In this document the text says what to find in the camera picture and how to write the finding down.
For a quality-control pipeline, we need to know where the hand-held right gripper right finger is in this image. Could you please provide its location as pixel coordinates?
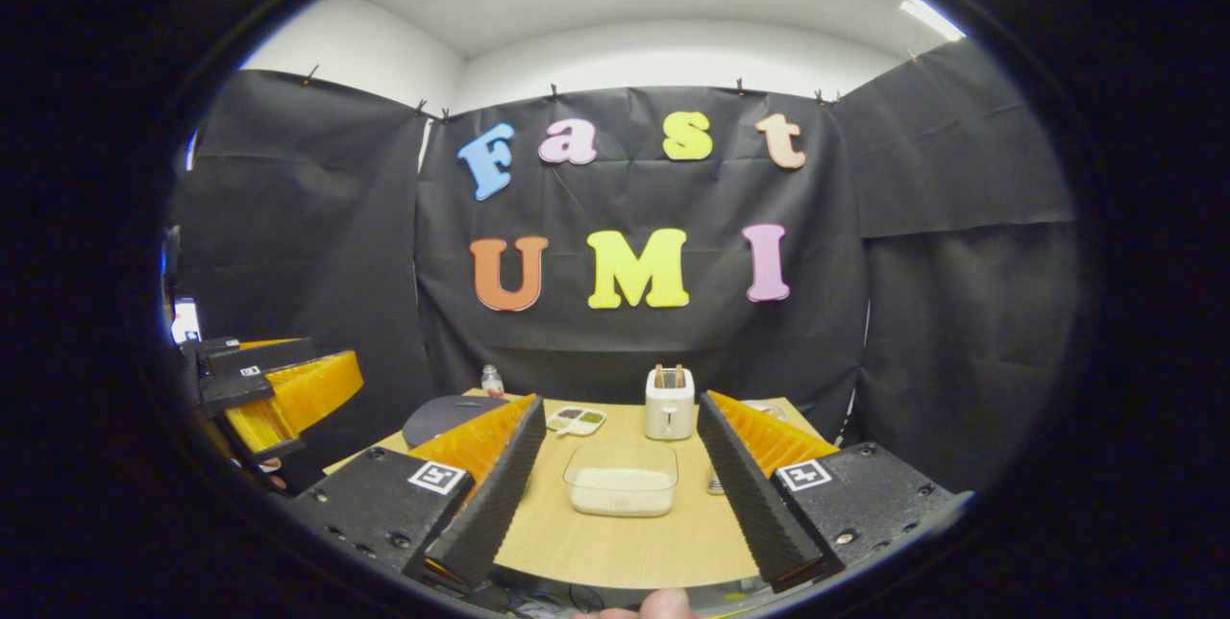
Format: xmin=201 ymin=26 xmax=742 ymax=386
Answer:
xmin=697 ymin=391 xmax=952 ymax=593

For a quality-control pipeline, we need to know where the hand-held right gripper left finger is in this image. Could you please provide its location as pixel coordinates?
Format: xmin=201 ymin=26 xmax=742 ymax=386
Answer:
xmin=293 ymin=395 xmax=547 ymax=591

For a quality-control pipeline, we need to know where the clear plastic rice container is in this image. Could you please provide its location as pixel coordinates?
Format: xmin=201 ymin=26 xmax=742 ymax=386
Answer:
xmin=563 ymin=444 xmax=679 ymax=518

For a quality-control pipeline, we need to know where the white toaster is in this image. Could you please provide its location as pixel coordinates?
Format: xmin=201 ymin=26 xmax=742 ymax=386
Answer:
xmin=644 ymin=364 xmax=696 ymax=441

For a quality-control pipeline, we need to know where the white divided seasoning dish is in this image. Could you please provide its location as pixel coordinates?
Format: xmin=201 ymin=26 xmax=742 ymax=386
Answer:
xmin=546 ymin=406 xmax=608 ymax=437

